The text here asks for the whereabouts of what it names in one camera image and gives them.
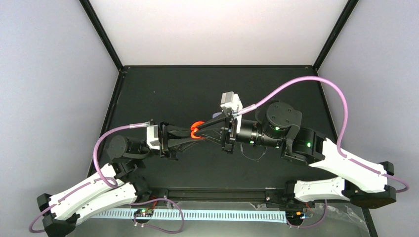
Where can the orange round bottle cap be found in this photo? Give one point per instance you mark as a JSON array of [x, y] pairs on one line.
[[194, 129]]

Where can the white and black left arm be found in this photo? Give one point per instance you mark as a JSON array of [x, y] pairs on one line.
[[117, 157]]

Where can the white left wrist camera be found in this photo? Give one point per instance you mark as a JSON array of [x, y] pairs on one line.
[[152, 139]]

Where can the clear glass cup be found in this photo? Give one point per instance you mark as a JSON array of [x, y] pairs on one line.
[[254, 153]]

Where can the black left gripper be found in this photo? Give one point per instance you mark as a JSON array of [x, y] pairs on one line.
[[177, 144]]

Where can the lavender earbud charging case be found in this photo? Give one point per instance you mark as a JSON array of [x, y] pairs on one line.
[[216, 114]]

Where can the black frame post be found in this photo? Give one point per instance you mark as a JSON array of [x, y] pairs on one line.
[[100, 30], [336, 30]]

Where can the black left rear frame post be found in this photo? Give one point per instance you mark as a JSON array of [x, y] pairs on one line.
[[100, 30]]

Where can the light blue slotted cable duct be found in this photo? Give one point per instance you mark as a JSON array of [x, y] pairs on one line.
[[198, 215]]

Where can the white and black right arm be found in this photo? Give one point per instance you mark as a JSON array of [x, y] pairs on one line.
[[278, 125]]

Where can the black right rear frame post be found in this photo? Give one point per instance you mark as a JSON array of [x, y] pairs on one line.
[[336, 30]]

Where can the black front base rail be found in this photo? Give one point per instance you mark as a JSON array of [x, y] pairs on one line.
[[216, 193]]

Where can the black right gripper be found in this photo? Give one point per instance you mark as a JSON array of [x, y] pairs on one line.
[[228, 133]]

